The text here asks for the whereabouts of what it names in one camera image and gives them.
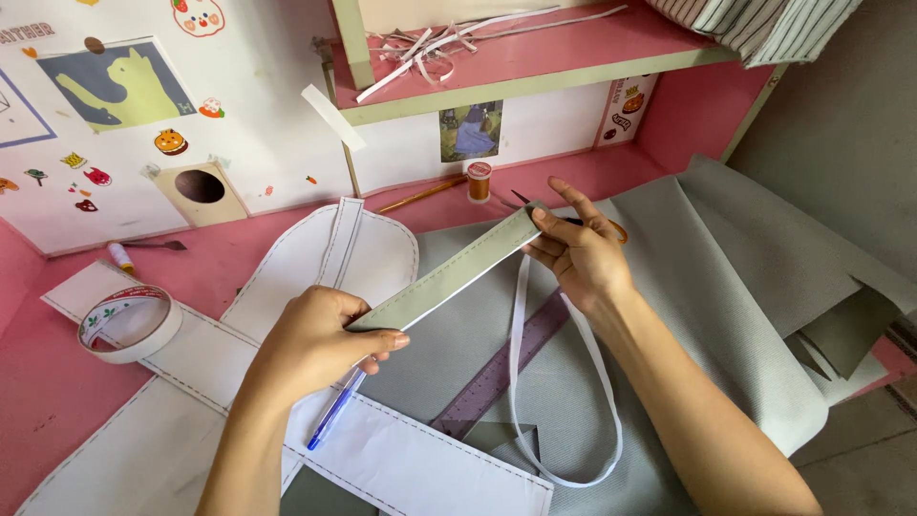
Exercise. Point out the person's left hand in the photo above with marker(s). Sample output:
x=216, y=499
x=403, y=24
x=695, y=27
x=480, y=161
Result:
x=308, y=351

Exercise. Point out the person's right hand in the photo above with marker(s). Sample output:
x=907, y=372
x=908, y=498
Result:
x=591, y=261

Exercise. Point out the grey-green stitched fabric strip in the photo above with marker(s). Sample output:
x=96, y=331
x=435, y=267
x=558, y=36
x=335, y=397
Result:
x=458, y=269

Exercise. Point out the blue ballpoint pen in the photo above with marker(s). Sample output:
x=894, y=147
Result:
x=333, y=412

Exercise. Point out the rounded white paper pattern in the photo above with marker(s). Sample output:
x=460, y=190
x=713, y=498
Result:
x=286, y=276

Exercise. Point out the white paper strip loop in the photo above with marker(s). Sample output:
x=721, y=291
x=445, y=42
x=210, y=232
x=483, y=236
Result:
x=517, y=337

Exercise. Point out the narrow white paper pattern strip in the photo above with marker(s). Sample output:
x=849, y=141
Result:
x=344, y=240

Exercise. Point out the large grey fabric sheet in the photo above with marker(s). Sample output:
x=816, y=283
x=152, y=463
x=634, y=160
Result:
x=723, y=287

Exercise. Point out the orange thread spool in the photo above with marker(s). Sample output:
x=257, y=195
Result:
x=478, y=184

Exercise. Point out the long white paper pattern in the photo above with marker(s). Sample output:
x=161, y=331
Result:
x=401, y=459

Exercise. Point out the dark grey fabric piece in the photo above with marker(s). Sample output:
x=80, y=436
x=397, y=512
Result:
x=322, y=494

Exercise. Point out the purple transparent ruler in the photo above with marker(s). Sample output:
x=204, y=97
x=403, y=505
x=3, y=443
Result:
x=494, y=373

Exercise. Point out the white double-sided tape roll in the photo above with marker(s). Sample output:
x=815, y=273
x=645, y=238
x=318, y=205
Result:
x=154, y=340

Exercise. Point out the pink-edged sticker sheet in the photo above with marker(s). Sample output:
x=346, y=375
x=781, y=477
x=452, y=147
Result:
x=627, y=107

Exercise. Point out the blue dress photo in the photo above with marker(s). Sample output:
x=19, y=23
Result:
x=471, y=131

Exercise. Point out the dark metal hand tool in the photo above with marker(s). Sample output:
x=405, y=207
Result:
x=161, y=245

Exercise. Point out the orange wooden pencil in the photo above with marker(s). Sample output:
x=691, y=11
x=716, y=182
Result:
x=423, y=195

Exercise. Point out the beige card with dark circle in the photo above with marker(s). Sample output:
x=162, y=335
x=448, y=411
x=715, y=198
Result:
x=200, y=190

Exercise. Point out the small grey fabric triangle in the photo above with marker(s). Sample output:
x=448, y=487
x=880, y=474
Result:
x=505, y=436

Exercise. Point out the pink shelf with green edge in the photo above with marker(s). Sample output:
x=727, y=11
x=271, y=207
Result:
x=544, y=64

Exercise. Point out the large white paper pattern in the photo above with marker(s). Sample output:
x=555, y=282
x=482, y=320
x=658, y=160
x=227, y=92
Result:
x=129, y=459

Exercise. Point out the white and yellow thread spool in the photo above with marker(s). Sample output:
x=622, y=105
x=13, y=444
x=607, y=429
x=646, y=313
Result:
x=120, y=256

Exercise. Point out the white tape strip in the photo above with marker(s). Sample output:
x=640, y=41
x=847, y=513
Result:
x=333, y=117

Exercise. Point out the group of small cartoon stickers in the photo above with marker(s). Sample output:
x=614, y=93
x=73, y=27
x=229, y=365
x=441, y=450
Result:
x=170, y=142

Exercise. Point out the heap of white paper strips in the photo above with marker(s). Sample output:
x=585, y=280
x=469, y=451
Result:
x=430, y=46

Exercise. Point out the striped fabric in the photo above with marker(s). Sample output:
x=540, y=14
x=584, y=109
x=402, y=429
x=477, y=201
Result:
x=759, y=25

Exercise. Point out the green cat picture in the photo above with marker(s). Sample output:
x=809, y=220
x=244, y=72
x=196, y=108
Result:
x=122, y=89

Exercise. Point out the blue-framed picture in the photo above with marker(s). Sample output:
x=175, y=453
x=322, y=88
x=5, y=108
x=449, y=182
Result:
x=21, y=122

